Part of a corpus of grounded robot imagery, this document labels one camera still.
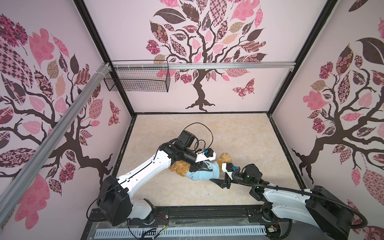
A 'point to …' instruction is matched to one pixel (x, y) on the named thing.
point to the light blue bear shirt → (205, 175)
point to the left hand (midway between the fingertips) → (209, 168)
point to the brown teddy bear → (181, 168)
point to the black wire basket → (138, 80)
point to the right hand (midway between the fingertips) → (212, 171)
